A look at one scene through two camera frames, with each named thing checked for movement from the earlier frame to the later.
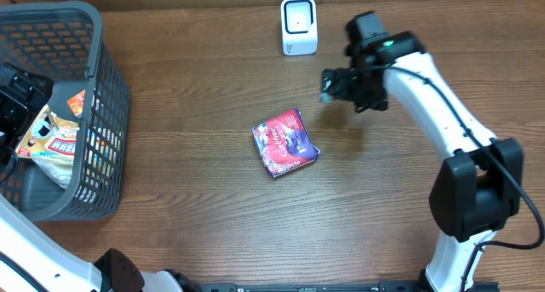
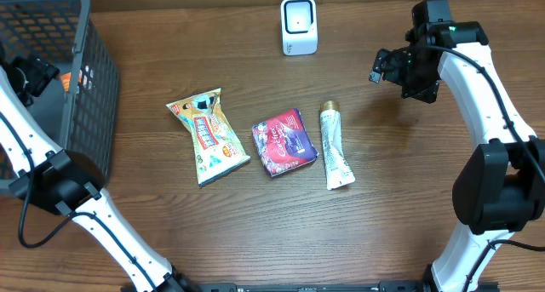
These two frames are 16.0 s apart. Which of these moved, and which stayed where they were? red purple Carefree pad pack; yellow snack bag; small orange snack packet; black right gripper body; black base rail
Moved: yellow snack bag; small orange snack packet; black right gripper body
Stayed: black base rail; red purple Carefree pad pack
